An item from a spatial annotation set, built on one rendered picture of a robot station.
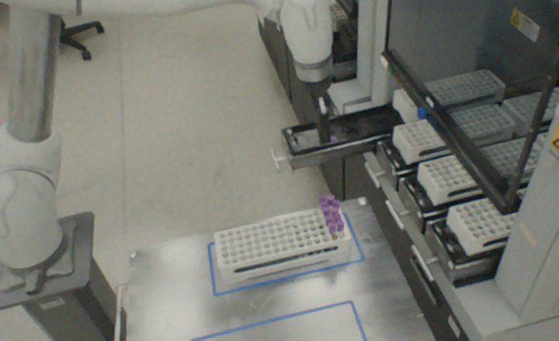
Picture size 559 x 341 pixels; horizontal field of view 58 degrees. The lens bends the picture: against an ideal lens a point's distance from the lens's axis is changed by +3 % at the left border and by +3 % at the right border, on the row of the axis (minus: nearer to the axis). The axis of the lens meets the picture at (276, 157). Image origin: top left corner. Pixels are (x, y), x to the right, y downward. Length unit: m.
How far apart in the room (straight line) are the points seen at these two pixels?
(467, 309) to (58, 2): 1.03
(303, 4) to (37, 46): 0.60
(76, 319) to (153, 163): 1.28
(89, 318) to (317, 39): 1.02
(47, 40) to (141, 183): 1.47
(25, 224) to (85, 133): 1.79
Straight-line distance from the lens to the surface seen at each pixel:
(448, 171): 1.30
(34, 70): 1.31
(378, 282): 1.12
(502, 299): 1.25
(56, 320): 1.61
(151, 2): 1.05
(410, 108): 1.47
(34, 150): 1.43
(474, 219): 1.21
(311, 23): 1.09
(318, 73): 1.17
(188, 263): 1.19
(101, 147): 2.94
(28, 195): 1.34
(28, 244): 1.38
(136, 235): 2.41
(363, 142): 1.44
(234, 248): 1.13
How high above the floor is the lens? 1.77
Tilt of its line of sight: 43 degrees down
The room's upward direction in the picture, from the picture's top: 8 degrees counter-clockwise
